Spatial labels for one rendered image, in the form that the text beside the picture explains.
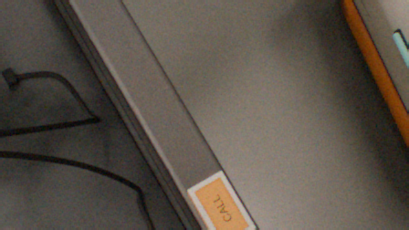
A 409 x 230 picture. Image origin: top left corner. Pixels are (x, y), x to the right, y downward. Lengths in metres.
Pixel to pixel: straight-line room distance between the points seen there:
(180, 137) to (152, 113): 0.03
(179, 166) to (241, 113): 1.00
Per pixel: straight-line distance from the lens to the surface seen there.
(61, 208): 0.74
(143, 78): 0.63
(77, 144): 0.75
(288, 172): 1.60
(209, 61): 1.64
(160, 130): 0.62
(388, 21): 1.46
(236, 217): 0.60
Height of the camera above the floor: 1.55
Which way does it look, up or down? 75 degrees down
